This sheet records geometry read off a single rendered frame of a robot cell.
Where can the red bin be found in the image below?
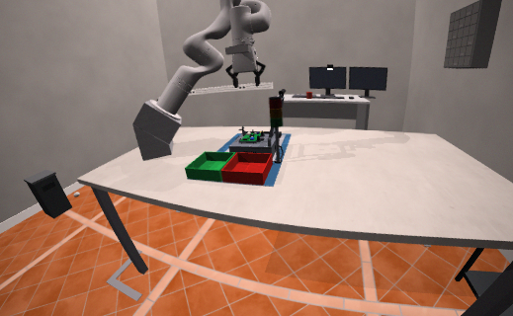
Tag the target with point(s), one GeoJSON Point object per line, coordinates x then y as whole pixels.
{"type": "Point", "coordinates": [247, 168]}

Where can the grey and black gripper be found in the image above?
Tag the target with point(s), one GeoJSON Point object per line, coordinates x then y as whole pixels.
{"type": "Point", "coordinates": [245, 62]}

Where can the green open bin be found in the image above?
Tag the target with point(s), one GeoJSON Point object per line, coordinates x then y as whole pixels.
{"type": "Point", "coordinates": [206, 166]}

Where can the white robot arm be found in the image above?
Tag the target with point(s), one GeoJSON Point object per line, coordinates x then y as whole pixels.
{"type": "Point", "coordinates": [243, 24]}

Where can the green circuit board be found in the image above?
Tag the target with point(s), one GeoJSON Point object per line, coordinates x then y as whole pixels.
{"type": "Point", "coordinates": [252, 137]}

